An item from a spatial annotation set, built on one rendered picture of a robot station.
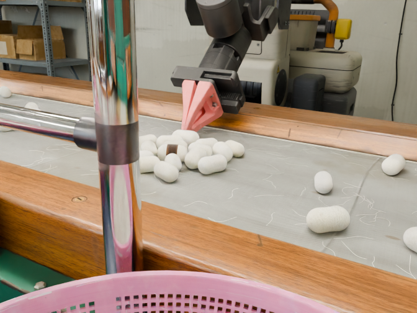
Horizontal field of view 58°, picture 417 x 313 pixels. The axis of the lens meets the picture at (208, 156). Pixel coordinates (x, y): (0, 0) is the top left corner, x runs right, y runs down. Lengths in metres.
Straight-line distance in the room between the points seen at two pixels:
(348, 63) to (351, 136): 0.75
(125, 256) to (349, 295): 0.13
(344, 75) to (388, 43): 1.15
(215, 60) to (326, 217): 0.33
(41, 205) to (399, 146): 0.43
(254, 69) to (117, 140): 0.88
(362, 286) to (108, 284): 0.14
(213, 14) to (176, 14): 2.33
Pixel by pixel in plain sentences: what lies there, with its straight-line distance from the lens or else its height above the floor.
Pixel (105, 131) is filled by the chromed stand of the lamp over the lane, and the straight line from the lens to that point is 0.20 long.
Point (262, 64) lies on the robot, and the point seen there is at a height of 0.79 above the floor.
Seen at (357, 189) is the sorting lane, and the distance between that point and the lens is 0.43.
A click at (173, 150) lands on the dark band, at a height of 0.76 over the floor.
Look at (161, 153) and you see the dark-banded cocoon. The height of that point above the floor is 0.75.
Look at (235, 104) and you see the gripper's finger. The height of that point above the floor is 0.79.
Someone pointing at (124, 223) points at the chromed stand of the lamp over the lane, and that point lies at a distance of 0.22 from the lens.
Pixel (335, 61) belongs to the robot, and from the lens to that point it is 1.30.
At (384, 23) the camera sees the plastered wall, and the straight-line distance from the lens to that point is 2.44.
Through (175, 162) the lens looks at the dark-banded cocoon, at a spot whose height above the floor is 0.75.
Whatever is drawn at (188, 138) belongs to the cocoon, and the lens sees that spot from 0.50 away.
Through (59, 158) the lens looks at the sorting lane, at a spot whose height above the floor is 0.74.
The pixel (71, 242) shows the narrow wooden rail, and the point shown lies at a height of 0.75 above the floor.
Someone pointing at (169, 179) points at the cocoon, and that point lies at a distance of 0.40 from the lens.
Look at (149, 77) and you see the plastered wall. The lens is 3.05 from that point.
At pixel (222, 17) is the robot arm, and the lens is 0.56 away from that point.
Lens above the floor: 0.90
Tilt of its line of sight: 20 degrees down
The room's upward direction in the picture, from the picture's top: 2 degrees clockwise
